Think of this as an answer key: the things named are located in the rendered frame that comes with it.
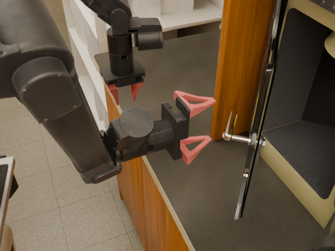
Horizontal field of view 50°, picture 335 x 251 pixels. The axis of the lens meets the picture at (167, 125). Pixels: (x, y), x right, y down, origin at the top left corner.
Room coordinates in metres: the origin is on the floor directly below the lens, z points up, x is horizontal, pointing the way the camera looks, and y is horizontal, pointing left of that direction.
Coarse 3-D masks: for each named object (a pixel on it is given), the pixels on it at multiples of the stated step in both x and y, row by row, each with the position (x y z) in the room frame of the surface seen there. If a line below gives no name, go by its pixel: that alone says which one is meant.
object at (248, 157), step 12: (276, 12) 0.64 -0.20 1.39; (276, 24) 0.59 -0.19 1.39; (264, 72) 0.49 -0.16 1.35; (264, 84) 0.45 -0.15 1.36; (264, 96) 0.45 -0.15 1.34; (252, 120) 0.72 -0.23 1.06; (252, 132) 0.45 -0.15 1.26; (252, 144) 0.45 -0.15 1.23; (240, 192) 0.45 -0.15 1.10; (240, 204) 0.45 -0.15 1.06
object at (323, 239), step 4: (332, 216) 0.38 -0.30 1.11; (332, 220) 0.38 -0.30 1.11; (328, 224) 0.38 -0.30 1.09; (332, 224) 0.37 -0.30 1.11; (328, 228) 0.38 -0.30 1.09; (332, 228) 0.37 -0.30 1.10; (324, 232) 0.38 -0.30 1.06; (328, 232) 0.37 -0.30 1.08; (332, 232) 0.36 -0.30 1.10; (324, 236) 0.38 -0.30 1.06; (328, 236) 0.37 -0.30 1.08; (332, 236) 0.36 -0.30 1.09; (320, 240) 0.38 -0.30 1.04; (324, 240) 0.37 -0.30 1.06; (328, 240) 0.36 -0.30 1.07; (332, 240) 0.35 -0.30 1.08; (320, 244) 0.37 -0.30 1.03; (324, 244) 0.36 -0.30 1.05; (328, 244) 0.36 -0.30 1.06; (332, 244) 0.35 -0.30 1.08; (316, 248) 0.38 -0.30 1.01; (320, 248) 0.37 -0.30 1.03; (324, 248) 0.36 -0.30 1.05; (328, 248) 0.35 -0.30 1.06; (332, 248) 0.35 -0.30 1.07
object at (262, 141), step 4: (256, 140) 0.49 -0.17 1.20; (260, 140) 0.49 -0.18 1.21; (264, 140) 0.49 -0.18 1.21; (256, 144) 0.49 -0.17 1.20; (260, 144) 0.49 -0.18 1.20; (264, 144) 0.48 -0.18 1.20; (260, 148) 0.48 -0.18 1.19; (260, 152) 0.48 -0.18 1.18; (256, 156) 0.49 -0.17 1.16; (256, 160) 0.48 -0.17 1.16
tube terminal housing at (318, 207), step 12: (288, 0) 0.73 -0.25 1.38; (300, 0) 0.70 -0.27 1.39; (312, 12) 0.67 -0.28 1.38; (324, 12) 0.64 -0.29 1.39; (324, 24) 0.63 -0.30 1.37; (264, 108) 0.73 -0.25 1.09; (264, 156) 0.69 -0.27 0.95; (276, 156) 0.65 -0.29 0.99; (276, 168) 0.64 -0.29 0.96; (288, 168) 0.61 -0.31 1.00; (288, 180) 0.60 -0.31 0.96; (300, 180) 0.57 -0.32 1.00; (300, 192) 0.56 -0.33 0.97; (312, 192) 0.53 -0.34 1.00; (312, 204) 0.52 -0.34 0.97; (324, 204) 0.49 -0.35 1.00; (324, 216) 0.48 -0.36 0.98; (324, 228) 0.47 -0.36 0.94
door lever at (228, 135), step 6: (234, 114) 0.57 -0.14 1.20; (228, 120) 0.55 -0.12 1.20; (234, 120) 0.55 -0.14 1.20; (228, 126) 0.53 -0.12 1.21; (234, 126) 0.53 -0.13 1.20; (228, 132) 0.51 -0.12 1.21; (228, 138) 0.50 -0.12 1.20; (234, 138) 0.50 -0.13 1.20; (240, 138) 0.50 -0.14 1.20; (246, 138) 0.50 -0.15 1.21
